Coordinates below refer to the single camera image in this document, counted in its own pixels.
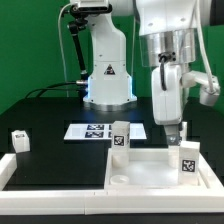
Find white square tabletop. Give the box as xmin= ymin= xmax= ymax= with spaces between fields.
xmin=103 ymin=147 xmax=206 ymax=190

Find grey cable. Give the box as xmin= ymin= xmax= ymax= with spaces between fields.
xmin=57 ymin=3 xmax=73 ymax=98

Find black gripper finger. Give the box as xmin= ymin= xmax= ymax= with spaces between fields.
xmin=165 ymin=125 xmax=181 ymax=145

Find white U-shaped obstacle fence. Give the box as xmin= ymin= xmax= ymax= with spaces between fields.
xmin=0 ymin=154 xmax=224 ymax=215

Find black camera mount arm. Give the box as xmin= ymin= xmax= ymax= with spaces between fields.
xmin=68 ymin=21 xmax=88 ymax=79

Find black cables on table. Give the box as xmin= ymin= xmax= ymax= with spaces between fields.
xmin=25 ymin=79 xmax=90 ymax=99

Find camera on mount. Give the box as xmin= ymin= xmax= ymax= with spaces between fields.
xmin=70 ymin=0 xmax=112 ymax=14

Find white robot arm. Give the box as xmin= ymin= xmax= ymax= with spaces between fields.
xmin=84 ymin=0 xmax=220 ymax=145

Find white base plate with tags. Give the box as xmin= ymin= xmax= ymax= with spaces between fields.
xmin=64 ymin=123 xmax=146 ymax=140

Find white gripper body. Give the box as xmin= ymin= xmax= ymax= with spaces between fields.
xmin=151 ymin=63 xmax=182 ymax=125

